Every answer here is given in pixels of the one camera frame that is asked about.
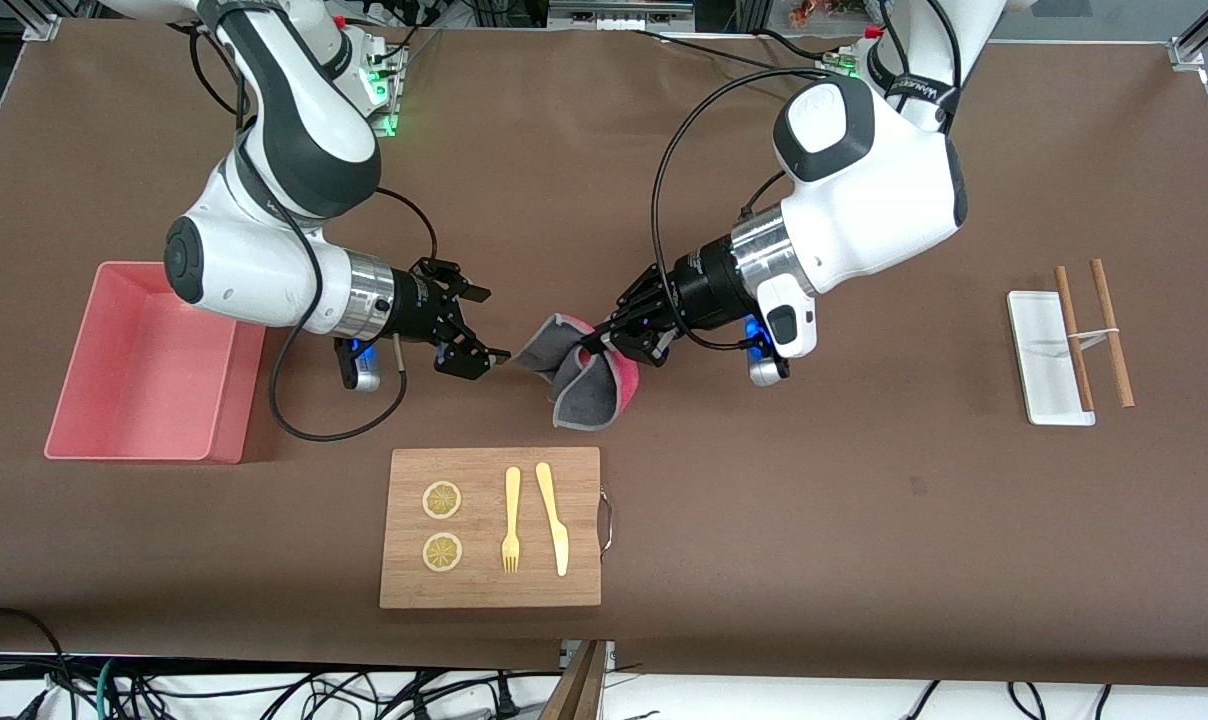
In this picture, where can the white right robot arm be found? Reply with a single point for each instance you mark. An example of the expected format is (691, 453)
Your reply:
(254, 270)

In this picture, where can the wooden cutting board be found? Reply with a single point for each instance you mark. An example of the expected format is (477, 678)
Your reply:
(489, 590)

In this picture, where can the yellow plastic fork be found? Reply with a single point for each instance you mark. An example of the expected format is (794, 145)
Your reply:
(511, 520)

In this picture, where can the white band around sticks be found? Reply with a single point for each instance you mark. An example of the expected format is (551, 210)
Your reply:
(1099, 334)

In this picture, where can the grey power strip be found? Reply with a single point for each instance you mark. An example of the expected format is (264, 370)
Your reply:
(614, 12)

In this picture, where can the pink and grey cloth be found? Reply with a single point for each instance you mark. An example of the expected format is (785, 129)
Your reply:
(579, 395)

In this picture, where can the pink plastic bin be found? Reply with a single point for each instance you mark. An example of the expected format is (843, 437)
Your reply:
(149, 390)

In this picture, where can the black power plug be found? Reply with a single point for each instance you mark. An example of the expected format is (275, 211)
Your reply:
(505, 697)

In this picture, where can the white rectangular tray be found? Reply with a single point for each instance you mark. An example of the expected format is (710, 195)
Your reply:
(1044, 370)

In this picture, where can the yellow plastic knife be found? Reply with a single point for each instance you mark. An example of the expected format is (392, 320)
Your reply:
(552, 515)

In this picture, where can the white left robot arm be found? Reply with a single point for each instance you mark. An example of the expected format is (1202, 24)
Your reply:
(864, 190)

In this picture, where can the aluminium corner bracket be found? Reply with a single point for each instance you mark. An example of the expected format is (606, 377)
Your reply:
(42, 27)

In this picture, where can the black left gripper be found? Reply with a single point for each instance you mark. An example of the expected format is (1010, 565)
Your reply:
(702, 287)

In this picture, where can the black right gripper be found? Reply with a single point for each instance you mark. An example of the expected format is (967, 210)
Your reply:
(413, 304)

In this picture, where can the brown wooden bar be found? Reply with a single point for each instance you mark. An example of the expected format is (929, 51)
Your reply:
(579, 690)

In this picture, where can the lemon slice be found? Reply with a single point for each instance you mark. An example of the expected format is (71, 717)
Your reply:
(442, 500)
(442, 553)

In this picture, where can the small metal bracket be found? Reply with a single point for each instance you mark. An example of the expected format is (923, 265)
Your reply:
(610, 652)

